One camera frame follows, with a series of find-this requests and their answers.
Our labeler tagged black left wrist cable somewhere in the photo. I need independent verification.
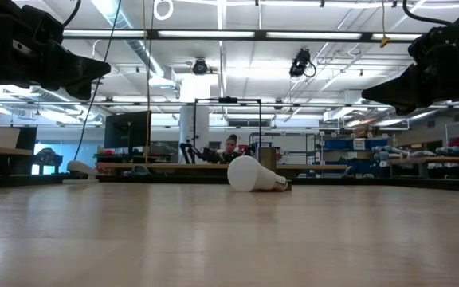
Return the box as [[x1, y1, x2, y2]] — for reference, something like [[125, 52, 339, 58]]
[[62, 0, 82, 28]]

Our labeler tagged thin black frame rail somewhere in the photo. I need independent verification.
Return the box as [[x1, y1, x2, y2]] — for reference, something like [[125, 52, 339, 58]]
[[0, 100, 459, 111]]

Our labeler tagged white LED light strip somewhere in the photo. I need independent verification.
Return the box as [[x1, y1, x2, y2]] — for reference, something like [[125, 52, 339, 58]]
[[372, 33, 422, 41], [265, 31, 363, 40], [64, 29, 147, 39], [157, 30, 257, 39]]

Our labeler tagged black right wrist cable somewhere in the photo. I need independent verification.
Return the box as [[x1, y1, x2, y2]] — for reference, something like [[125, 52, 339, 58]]
[[402, 0, 456, 27]]

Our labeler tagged silver ceiling duct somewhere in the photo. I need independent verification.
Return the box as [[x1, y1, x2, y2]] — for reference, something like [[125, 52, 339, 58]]
[[89, 0, 167, 79]]

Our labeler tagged black overhead frame beam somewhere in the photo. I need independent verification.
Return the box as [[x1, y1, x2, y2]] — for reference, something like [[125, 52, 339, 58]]
[[62, 28, 424, 43]]

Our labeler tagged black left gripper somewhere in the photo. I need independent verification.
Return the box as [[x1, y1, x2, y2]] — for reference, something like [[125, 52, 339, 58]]
[[0, 37, 112, 100]]

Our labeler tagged black cabinet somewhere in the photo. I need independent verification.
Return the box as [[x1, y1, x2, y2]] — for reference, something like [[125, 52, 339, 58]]
[[14, 126, 38, 175]]

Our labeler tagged black hanging camera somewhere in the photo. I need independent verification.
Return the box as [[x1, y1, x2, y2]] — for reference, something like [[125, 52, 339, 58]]
[[288, 48, 318, 79]]

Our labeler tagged white building column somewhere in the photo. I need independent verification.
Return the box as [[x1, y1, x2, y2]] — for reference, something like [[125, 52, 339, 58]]
[[178, 75, 211, 160]]

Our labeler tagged black hanging cable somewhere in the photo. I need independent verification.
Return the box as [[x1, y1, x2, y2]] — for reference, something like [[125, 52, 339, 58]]
[[73, 0, 123, 162]]

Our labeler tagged metal lamp socket base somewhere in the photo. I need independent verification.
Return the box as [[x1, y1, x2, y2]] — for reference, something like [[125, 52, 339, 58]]
[[257, 146, 293, 191]]

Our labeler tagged black dome ceiling camera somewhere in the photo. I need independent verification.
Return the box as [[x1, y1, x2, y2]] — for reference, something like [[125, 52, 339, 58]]
[[191, 58, 210, 77]]

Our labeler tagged large wooden desk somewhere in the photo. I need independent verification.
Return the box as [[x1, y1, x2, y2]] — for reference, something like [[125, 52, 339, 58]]
[[96, 161, 349, 179]]

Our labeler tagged small blue object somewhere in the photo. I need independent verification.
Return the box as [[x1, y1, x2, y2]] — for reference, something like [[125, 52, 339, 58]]
[[129, 164, 151, 177]]

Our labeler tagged person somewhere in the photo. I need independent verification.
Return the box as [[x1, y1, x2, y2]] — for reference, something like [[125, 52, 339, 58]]
[[218, 133, 247, 164]]

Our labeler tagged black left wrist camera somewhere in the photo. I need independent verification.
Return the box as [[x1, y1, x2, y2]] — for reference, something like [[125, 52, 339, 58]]
[[21, 4, 65, 45]]

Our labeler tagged wooden workbench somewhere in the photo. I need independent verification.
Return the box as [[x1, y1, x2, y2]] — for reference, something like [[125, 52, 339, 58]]
[[386, 156, 459, 179]]

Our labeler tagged dark background machine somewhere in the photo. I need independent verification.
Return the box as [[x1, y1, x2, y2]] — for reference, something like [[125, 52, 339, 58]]
[[33, 147, 65, 175]]

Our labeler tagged yellow hanging plug cable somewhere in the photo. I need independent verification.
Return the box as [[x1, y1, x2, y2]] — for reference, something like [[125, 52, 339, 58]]
[[379, 0, 393, 49]]

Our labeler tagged black computer monitor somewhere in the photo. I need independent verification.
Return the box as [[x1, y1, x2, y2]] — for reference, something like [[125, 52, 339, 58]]
[[104, 110, 152, 151]]

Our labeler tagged brown cardboard box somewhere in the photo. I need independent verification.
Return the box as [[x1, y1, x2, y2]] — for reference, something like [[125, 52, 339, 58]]
[[351, 123, 379, 139]]

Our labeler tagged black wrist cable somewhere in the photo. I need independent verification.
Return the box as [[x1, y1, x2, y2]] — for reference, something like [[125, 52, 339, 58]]
[[62, 0, 82, 28], [402, 0, 456, 27]]

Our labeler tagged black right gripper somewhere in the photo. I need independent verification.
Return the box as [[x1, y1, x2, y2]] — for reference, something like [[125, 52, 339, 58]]
[[361, 59, 459, 116]]

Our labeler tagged blue storage bin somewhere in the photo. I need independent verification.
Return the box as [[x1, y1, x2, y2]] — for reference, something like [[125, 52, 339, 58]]
[[323, 137, 354, 151], [365, 137, 390, 151], [335, 159, 383, 177]]

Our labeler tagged white cable ring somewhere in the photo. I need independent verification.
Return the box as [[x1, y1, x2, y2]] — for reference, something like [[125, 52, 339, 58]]
[[153, 0, 174, 22]]

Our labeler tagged white lightbulb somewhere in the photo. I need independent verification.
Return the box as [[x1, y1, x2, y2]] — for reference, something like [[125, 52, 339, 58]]
[[226, 155, 289, 193]]

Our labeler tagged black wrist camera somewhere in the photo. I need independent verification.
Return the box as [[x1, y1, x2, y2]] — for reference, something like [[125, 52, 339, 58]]
[[407, 26, 459, 63], [21, 4, 65, 45]]

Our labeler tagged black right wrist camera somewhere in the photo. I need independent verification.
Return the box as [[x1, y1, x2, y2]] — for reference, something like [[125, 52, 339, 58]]
[[407, 26, 459, 63]]

